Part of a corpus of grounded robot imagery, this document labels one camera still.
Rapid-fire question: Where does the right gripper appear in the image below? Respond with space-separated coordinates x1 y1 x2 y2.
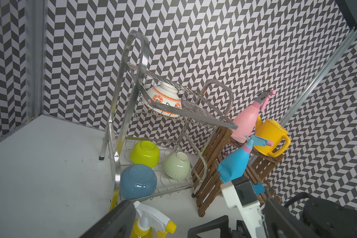
187 215 251 238

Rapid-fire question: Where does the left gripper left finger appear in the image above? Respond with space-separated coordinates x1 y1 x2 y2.
80 200 136 238

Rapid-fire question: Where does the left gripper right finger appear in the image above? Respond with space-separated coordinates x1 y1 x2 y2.
264 199 315 238

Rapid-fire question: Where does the blue spray bottle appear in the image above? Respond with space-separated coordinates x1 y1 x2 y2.
217 135 273 183

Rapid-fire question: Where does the yellow watering can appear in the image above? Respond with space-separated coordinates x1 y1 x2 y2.
254 116 291 158

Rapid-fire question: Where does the pink spray bottle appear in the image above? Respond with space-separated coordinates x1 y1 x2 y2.
231 90 277 144

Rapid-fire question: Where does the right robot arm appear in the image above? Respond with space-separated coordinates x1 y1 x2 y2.
187 192 357 238

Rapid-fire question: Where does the wooden slatted shelf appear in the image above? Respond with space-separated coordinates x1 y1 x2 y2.
191 126 285 218

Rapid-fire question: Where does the yellow spray bottle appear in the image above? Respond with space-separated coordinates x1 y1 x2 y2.
130 201 177 238

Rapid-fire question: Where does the blue bowl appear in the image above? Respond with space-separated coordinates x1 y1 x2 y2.
120 164 157 200

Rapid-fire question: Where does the pale green bowl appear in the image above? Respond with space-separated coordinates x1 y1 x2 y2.
163 152 190 180

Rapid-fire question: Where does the lime green bowl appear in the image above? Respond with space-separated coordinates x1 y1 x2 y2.
130 140 160 168

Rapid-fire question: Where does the metal dish rack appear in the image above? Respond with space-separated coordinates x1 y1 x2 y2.
99 30 238 209

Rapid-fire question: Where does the white orange patterned bowl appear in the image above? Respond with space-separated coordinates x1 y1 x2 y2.
142 82 181 118

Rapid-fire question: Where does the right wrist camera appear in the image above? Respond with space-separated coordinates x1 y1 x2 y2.
221 176 267 238

